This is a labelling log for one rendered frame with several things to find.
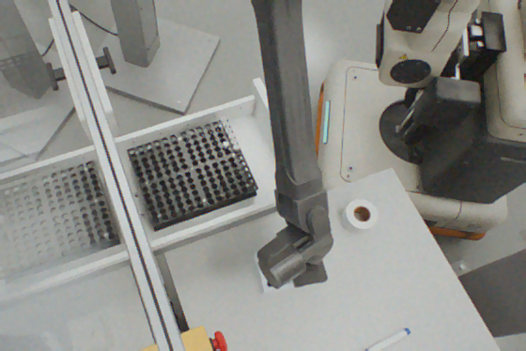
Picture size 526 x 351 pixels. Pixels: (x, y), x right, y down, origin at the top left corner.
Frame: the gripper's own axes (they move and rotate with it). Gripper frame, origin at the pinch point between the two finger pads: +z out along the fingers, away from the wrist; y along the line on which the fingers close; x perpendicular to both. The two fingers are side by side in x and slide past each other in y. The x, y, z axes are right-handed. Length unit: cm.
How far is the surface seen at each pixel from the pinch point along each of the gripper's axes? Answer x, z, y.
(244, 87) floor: 21, 78, -104
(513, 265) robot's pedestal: 62, 22, 5
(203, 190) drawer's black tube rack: -15.8, -9.0, -17.2
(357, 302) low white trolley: 12.4, 5.5, 8.3
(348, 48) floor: 75, 77, -116
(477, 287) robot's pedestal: 62, 42, 7
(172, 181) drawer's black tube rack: -21.5, -6.3, -21.6
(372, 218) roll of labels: 20.1, 0.9, -7.9
